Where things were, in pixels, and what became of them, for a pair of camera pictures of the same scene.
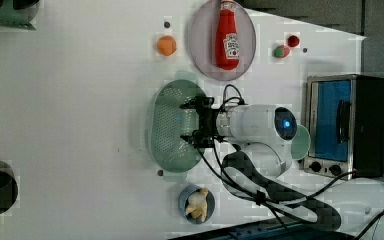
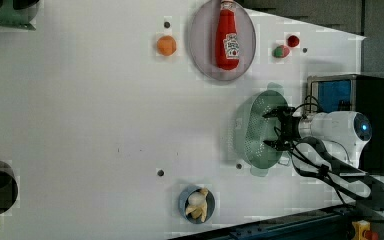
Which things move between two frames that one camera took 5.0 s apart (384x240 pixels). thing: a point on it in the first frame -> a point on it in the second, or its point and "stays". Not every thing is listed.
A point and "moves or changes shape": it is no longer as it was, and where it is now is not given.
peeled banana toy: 197,204 stays
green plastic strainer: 169,124 moves or changes shape
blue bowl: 183,203 stays
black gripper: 208,136 -> 290,127
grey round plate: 202,42 stays
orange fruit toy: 166,45 stays
